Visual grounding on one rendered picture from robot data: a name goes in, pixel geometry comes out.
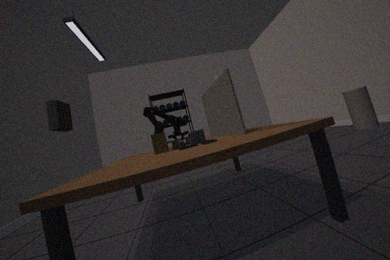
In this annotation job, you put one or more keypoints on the large grey flat panel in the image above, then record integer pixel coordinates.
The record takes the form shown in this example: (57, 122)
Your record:
(222, 108)

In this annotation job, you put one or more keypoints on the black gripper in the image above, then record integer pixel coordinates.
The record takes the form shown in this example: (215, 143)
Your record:
(178, 132)

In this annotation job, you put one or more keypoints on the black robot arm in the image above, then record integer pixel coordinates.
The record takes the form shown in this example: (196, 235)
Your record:
(159, 126)

